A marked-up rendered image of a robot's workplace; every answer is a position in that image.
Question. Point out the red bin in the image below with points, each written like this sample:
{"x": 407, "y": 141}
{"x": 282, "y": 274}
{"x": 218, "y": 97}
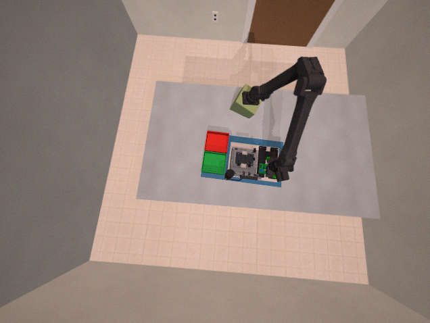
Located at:
{"x": 216, "y": 141}

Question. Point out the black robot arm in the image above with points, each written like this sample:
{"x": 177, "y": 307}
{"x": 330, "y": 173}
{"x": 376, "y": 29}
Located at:
{"x": 310, "y": 77}

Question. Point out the green bin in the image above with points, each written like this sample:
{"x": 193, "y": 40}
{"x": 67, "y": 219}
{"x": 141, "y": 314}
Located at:
{"x": 214, "y": 162}

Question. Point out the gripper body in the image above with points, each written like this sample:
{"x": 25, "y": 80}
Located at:
{"x": 269, "y": 169}

